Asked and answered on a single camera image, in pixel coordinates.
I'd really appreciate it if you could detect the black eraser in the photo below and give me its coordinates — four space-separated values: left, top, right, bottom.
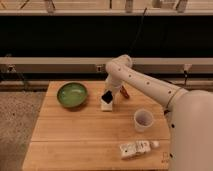
102 92 113 103

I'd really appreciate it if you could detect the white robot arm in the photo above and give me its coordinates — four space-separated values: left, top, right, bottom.
105 55 213 171

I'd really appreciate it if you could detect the white sponge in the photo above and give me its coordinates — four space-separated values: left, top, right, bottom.
101 100 113 111

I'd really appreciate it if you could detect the brown small object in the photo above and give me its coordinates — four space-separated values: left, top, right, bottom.
120 86 130 99

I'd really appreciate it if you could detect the green bowl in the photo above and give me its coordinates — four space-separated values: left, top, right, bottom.
57 82 88 108

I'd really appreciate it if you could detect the white paper cup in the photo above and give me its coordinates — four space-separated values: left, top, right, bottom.
134 108 154 132

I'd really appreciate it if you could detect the crushed white plastic bottle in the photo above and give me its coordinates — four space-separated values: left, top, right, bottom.
119 140 160 159

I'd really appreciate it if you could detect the black cable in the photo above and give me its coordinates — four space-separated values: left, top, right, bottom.
128 7 148 57

